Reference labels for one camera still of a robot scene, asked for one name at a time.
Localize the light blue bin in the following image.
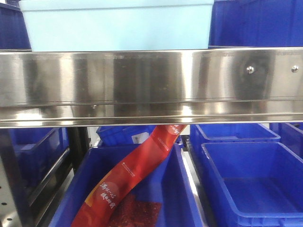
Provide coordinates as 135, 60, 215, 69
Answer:
19, 0, 214, 52

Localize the dark blue bin rear middle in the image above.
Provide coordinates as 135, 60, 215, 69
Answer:
96, 125, 183, 147

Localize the dark blue bin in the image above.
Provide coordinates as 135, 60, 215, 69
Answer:
49, 144, 203, 227
189, 122, 281, 166
9, 128, 69, 187
209, 0, 303, 47
0, 3, 31, 50
96, 125, 183, 147
201, 142, 303, 227

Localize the dark blue bin lower middle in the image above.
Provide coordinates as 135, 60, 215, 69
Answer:
49, 144, 203, 227

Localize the steel shelf front beam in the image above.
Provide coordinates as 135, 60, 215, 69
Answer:
0, 47, 303, 128

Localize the dark blue bin rear right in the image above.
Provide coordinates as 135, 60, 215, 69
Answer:
189, 122, 281, 166

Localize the red snack package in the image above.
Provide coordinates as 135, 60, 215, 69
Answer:
71, 124, 186, 227

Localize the dark blue bin upper right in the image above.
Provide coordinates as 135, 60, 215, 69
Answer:
209, 0, 303, 47

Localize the dark blue bin lower left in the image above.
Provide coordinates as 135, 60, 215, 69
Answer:
9, 128, 69, 187

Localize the dark blue bin lower right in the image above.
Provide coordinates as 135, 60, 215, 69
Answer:
201, 142, 303, 227

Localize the dark blue bin upper left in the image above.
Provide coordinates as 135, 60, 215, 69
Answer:
0, 3, 31, 50

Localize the steel shelf upright post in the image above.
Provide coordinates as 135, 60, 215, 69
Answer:
0, 129, 35, 227

